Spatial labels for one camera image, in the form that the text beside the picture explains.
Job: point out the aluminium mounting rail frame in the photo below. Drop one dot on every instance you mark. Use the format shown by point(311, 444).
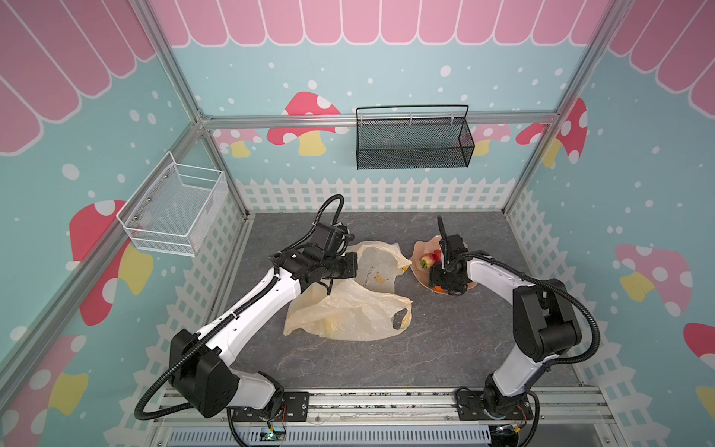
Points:
point(431, 416)

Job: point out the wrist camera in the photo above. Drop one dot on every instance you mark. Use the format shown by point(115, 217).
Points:
point(452, 246)
point(330, 240)

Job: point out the pink flower-shaped fruit plate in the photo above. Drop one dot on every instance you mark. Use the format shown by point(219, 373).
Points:
point(421, 261)

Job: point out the red peach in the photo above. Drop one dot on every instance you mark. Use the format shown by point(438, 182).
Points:
point(437, 257)

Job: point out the yellow-green banana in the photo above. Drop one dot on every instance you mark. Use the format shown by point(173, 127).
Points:
point(336, 327)

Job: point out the translucent cream plastic bag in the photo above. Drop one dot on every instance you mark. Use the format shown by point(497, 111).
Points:
point(369, 299)

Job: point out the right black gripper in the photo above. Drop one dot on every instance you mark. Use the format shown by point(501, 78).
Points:
point(435, 279)

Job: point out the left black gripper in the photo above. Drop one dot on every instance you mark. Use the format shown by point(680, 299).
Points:
point(351, 265)

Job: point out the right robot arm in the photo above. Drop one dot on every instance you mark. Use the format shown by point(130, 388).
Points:
point(544, 325)

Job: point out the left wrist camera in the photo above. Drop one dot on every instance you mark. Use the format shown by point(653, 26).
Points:
point(330, 240)

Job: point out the black mesh wall basket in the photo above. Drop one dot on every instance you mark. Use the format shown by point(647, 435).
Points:
point(422, 136)

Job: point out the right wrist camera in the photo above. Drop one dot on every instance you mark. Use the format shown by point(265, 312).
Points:
point(452, 246)

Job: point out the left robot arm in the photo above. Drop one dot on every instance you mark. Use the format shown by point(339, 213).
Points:
point(209, 380)

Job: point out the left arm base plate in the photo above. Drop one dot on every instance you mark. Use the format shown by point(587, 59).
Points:
point(279, 406)

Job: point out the white wire wall basket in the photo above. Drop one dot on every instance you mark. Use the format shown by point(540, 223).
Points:
point(173, 210)

